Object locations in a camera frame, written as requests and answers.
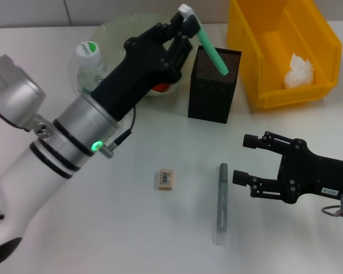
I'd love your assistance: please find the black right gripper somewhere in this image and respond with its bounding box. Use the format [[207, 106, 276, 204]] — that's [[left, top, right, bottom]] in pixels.
[[232, 131, 343, 205]]

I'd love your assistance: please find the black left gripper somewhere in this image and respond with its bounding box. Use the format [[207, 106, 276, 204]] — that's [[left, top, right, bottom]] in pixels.
[[90, 12, 200, 121]]

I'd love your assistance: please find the green utility knife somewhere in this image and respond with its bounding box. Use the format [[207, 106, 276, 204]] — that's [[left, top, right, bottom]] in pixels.
[[178, 3, 230, 76]]

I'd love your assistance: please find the orange knitted toy fruit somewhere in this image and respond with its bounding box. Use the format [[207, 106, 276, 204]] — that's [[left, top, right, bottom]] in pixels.
[[152, 82, 172, 94]]

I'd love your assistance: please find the black mesh pen holder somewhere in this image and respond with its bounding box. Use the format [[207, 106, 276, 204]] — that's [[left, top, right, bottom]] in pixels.
[[188, 45, 243, 124]]

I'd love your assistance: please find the beige eraser with barcode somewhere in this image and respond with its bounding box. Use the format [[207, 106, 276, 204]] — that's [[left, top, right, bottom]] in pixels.
[[154, 168, 174, 191]]

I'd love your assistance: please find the clear green-label water bottle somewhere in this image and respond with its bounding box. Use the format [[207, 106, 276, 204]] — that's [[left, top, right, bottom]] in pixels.
[[75, 41, 111, 94]]

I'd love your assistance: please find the white paper ball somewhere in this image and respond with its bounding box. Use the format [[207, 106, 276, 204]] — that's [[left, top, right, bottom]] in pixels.
[[284, 53, 316, 90]]

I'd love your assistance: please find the grey marker pen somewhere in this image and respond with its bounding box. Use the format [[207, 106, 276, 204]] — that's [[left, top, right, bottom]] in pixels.
[[212, 162, 229, 248]]

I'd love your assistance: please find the green wavy glass fruit bowl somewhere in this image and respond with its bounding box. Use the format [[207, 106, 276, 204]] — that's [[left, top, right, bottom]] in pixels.
[[74, 13, 189, 98]]

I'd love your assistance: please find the yellow plastic storage bin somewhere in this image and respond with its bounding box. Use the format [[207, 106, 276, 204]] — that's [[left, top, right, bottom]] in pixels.
[[226, 0, 343, 111]]

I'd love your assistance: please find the left arm cable with plug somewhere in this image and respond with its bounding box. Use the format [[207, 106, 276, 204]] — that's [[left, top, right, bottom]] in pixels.
[[101, 106, 137, 158]]

